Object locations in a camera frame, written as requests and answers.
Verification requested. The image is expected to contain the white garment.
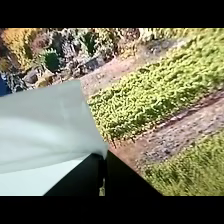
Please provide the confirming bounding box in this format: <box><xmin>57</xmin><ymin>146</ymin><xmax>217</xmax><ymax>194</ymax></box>
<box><xmin>0</xmin><ymin>79</ymin><xmax>110</xmax><ymax>197</ymax></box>

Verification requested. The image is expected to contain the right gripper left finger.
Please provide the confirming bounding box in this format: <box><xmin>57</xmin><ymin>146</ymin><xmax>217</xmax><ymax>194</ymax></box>
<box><xmin>44</xmin><ymin>153</ymin><xmax>107</xmax><ymax>197</ymax></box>

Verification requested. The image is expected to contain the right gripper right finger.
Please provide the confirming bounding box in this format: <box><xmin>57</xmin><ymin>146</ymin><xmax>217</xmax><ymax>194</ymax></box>
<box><xmin>104</xmin><ymin>150</ymin><xmax>163</xmax><ymax>197</ymax></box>

